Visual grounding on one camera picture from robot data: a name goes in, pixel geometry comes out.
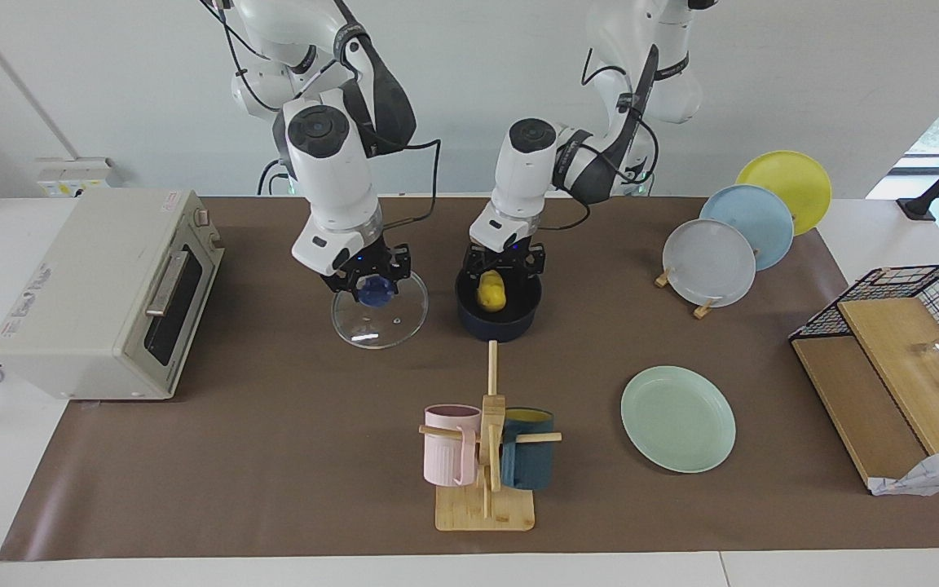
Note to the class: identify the grey plate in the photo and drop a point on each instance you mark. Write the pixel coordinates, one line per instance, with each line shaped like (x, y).
(708, 262)

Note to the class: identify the brown table mat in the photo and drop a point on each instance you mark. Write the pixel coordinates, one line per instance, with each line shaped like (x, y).
(315, 456)

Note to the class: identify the wooden plate rack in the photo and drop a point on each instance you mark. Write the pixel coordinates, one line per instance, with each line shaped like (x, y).
(704, 310)

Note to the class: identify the pink ribbed mug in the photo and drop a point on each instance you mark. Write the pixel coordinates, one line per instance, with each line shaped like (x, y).
(445, 452)

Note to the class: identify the dark wooden cutting board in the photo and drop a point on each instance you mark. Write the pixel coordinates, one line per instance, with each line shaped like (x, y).
(853, 399)

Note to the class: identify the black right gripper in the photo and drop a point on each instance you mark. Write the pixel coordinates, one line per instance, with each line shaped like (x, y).
(372, 261)

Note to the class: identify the white wall socket strip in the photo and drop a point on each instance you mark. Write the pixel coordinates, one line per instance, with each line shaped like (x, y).
(74, 175)

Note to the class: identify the yellow plate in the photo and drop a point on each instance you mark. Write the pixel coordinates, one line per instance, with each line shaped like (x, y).
(787, 175)

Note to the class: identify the dark blue saucepan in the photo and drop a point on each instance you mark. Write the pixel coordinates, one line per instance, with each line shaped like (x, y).
(498, 326)

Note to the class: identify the light wooden cutting board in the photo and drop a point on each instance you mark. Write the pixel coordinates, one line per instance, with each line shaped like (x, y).
(901, 359)

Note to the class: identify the wooden mug tree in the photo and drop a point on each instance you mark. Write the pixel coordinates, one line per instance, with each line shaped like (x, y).
(486, 509)

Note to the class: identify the glass lid blue knob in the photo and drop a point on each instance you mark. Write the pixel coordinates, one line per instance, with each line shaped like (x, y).
(384, 322)

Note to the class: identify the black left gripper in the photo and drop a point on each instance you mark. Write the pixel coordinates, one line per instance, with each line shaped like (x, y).
(506, 254)

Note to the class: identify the light blue plate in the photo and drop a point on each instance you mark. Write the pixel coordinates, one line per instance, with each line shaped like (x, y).
(751, 220)

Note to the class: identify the white toaster oven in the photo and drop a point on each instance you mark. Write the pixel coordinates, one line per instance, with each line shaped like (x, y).
(78, 310)

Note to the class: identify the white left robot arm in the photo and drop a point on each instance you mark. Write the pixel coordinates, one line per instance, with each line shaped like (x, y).
(526, 171)

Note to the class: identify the mint green plate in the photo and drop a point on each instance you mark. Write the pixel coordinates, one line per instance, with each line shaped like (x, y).
(677, 420)

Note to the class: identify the dark teal mug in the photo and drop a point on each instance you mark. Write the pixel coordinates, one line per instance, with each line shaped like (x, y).
(531, 465)

